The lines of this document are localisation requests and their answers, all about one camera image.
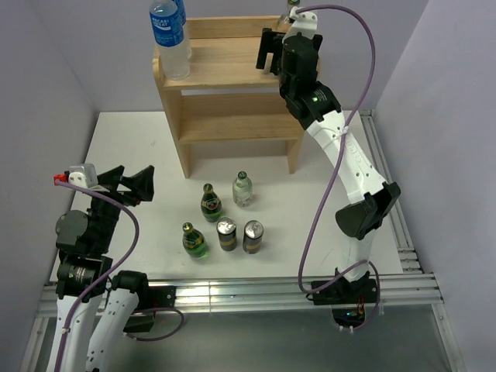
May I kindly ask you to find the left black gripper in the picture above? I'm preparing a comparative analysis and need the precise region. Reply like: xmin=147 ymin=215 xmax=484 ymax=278
xmin=88 ymin=164 xmax=153 ymax=251

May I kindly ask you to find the clear glass bottle green cap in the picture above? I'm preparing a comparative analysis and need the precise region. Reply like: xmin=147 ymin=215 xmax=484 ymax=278
xmin=275 ymin=0 xmax=301 ymax=33

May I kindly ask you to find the black can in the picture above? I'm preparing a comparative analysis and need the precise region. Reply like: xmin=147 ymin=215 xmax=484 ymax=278
xmin=243 ymin=220 xmax=264 ymax=254
xmin=216 ymin=217 xmax=237 ymax=251

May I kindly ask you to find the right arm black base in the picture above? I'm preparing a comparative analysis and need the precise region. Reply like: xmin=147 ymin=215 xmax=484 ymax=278
xmin=306 ymin=273 xmax=380 ymax=305

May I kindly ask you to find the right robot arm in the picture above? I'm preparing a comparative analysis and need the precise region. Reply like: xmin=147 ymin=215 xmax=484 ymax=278
xmin=256 ymin=28 xmax=401 ymax=302

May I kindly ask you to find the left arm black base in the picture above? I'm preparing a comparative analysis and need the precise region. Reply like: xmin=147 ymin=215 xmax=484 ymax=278
xmin=123 ymin=285 xmax=177 ymax=334

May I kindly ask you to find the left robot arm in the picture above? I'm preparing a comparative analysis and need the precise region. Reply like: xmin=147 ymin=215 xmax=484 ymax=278
xmin=47 ymin=164 xmax=154 ymax=371

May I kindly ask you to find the wooden two-tier shelf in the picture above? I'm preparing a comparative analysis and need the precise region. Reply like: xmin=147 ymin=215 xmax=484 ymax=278
xmin=153 ymin=15 xmax=304 ymax=177

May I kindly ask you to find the green glass bottle rear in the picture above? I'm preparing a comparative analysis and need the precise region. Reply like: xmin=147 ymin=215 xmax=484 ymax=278
xmin=201 ymin=183 xmax=222 ymax=222

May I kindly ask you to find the green glass bottle front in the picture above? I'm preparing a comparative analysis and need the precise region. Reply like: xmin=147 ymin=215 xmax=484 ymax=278
xmin=182 ymin=222 xmax=208 ymax=258

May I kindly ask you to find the clear glass bottle on table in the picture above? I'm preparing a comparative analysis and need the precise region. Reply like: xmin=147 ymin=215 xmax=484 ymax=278
xmin=232 ymin=171 xmax=253 ymax=208

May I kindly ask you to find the rear Pocari Sweat water bottle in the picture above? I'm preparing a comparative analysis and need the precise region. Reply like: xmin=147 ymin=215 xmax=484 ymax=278
xmin=174 ymin=0 xmax=192 ymax=59

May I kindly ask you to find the pocari sweat water bottle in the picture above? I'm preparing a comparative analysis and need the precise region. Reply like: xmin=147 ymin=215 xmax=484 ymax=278
xmin=174 ymin=0 xmax=192 ymax=59
xmin=149 ymin=1 xmax=190 ymax=81

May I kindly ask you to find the front Pocari Sweat water bottle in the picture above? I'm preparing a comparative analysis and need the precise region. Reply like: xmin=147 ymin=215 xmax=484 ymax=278
xmin=149 ymin=1 xmax=190 ymax=81

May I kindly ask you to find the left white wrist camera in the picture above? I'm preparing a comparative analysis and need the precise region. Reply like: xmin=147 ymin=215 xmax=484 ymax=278
xmin=53 ymin=164 xmax=98 ymax=188

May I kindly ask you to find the aluminium frame right rail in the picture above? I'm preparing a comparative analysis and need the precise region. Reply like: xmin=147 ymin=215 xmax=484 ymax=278
xmin=360 ymin=110 xmax=425 ymax=274

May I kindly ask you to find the aluminium frame rail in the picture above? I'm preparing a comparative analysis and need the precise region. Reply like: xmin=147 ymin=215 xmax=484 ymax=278
xmin=36 ymin=273 xmax=445 ymax=317
xmin=360 ymin=110 xmax=425 ymax=274

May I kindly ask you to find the aluminium frame front rail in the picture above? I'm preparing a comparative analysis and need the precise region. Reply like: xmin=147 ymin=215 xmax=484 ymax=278
xmin=36 ymin=273 xmax=445 ymax=317

